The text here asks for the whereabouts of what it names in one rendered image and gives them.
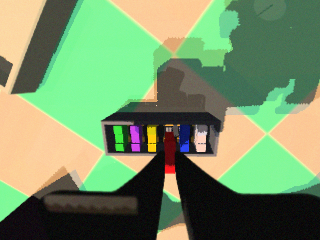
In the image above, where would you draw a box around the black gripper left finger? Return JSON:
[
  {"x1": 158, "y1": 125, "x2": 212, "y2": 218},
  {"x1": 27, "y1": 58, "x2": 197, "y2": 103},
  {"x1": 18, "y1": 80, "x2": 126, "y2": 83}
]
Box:
[{"x1": 38, "y1": 151, "x2": 165, "y2": 240}]

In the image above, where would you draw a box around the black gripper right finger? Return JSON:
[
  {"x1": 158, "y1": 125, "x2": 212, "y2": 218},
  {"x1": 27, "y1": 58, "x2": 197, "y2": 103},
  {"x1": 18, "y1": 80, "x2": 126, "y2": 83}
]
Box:
[{"x1": 175, "y1": 151, "x2": 320, "y2": 240}]

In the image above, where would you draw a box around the red blade fuse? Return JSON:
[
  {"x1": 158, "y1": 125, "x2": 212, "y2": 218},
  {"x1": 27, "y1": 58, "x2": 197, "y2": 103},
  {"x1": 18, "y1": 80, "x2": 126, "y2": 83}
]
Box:
[{"x1": 164, "y1": 127, "x2": 176, "y2": 174}]

